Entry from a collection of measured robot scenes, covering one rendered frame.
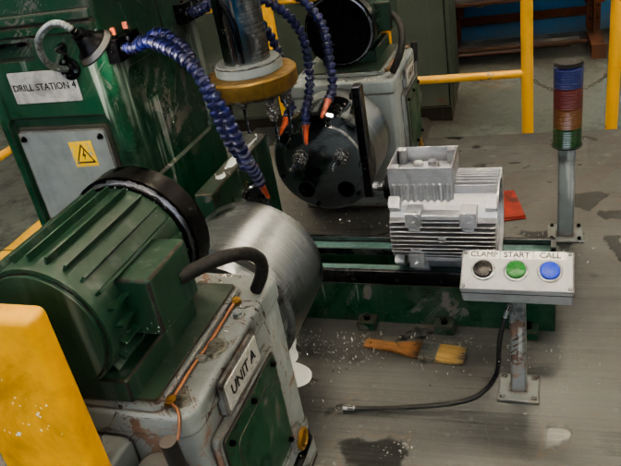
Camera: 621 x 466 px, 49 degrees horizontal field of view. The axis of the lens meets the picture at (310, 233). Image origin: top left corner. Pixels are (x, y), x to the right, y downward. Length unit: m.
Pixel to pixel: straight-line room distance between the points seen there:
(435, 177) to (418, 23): 3.22
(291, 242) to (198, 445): 0.44
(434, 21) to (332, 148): 2.91
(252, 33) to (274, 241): 0.40
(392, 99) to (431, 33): 2.72
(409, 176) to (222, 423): 0.63
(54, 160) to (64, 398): 0.77
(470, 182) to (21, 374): 0.86
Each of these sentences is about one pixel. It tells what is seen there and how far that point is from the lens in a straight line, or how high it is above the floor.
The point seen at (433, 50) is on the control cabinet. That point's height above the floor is 0.48.
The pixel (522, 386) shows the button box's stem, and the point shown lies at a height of 0.82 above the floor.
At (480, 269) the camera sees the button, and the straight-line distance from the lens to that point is 1.12.
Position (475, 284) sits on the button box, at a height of 1.05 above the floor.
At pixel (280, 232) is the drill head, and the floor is 1.13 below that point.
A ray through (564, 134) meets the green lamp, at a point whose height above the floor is 1.07.
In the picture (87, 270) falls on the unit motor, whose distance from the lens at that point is 0.77.
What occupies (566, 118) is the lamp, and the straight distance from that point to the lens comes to 1.58.
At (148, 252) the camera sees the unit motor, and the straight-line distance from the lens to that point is 0.81.
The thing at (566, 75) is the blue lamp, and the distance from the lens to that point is 1.54.
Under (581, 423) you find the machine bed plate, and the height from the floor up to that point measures 0.80.
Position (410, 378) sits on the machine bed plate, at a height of 0.80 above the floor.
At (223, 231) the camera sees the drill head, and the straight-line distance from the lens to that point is 1.14.
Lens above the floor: 1.68
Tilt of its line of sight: 29 degrees down
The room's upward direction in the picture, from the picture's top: 11 degrees counter-clockwise
